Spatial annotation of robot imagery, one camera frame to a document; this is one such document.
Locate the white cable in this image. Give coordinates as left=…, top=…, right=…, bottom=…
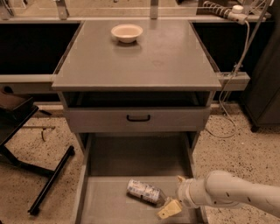
left=204, top=20, right=252, bottom=140

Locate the black drawer handle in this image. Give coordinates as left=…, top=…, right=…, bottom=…
left=126, top=115, right=151, bottom=123

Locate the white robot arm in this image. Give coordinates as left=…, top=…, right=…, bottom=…
left=157, top=171, right=280, bottom=219

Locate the black chair frame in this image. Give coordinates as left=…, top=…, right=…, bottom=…
left=0, top=86, right=76, bottom=216

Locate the closed grey top drawer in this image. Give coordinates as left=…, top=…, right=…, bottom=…
left=64, top=107, right=210, bottom=133

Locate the white ceramic bowl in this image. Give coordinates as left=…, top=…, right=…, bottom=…
left=111, top=24, right=143, bottom=44

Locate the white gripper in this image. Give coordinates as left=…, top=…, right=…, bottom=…
left=157, top=176, right=207, bottom=220

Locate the grey drawer cabinet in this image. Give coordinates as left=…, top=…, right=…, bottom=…
left=52, top=18, right=222, bottom=224

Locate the white power strip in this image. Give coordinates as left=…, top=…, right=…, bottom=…
left=203, top=1, right=248, bottom=25

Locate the dark cabinet at right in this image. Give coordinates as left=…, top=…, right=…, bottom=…
left=241, top=19, right=280, bottom=132

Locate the blue plastic bottle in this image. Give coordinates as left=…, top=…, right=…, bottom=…
left=127, top=179, right=172, bottom=206

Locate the open grey middle drawer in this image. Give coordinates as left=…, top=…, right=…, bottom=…
left=71, top=133, right=208, bottom=224

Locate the grey metal bench rail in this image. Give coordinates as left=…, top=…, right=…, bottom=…
left=0, top=74, right=56, bottom=94

